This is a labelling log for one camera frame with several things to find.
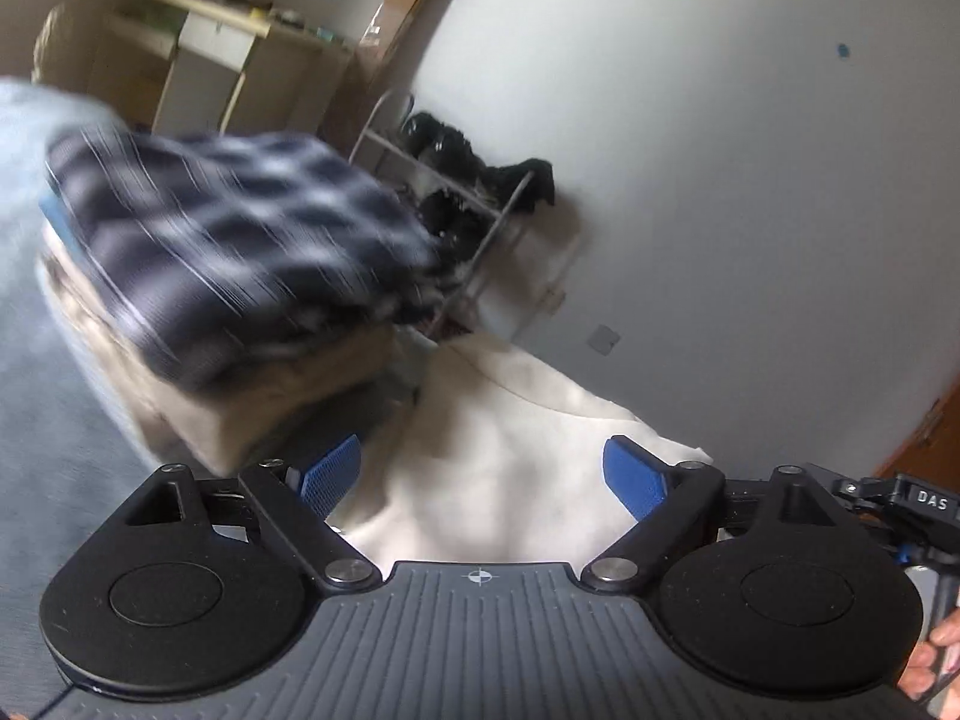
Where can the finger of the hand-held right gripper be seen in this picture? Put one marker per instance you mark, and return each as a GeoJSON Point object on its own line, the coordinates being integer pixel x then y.
{"type": "Point", "coordinates": [862, 493]}

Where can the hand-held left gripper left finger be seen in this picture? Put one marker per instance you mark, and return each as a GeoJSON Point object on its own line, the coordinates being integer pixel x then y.
{"type": "Point", "coordinates": [330, 476]}

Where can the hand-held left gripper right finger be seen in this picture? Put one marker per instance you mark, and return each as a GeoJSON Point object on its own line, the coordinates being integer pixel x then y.
{"type": "Point", "coordinates": [634, 476]}

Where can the person's right hand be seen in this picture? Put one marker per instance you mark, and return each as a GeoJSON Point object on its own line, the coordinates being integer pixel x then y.
{"type": "Point", "coordinates": [937, 652]}

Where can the wooden door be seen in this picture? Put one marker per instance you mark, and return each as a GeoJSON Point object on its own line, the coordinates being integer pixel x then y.
{"type": "Point", "coordinates": [930, 435]}

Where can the cream knit garment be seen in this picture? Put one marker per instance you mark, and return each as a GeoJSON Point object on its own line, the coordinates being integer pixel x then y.
{"type": "Point", "coordinates": [255, 397]}

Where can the cream folded garment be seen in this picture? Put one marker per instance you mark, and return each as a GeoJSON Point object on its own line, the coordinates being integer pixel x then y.
{"type": "Point", "coordinates": [495, 457]}

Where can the blue plaid shirt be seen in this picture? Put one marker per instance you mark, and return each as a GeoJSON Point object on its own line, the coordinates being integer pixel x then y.
{"type": "Point", "coordinates": [240, 247]}

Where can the white metal rack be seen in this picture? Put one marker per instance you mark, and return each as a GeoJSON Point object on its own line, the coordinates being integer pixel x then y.
{"type": "Point", "coordinates": [480, 240]}

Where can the black shoe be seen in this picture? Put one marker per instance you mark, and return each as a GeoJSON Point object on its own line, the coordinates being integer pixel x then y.
{"type": "Point", "coordinates": [435, 136]}
{"type": "Point", "coordinates": [521, 181]}
{"type": "Point", "coordinates": [450, 221]}

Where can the pale blue folded cloth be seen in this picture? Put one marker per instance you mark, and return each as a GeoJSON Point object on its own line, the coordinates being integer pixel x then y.
{"type": "Point", "coordinates": [56, 217]}

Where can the wooden desk with drawers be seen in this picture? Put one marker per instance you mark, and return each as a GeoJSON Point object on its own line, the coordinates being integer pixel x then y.
{"type": "Point", "coordinates": [225, 60]}

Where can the grey wall socket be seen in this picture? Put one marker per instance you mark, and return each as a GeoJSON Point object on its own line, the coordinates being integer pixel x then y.
{"type": "Point", "coordinates": [604, 340]}

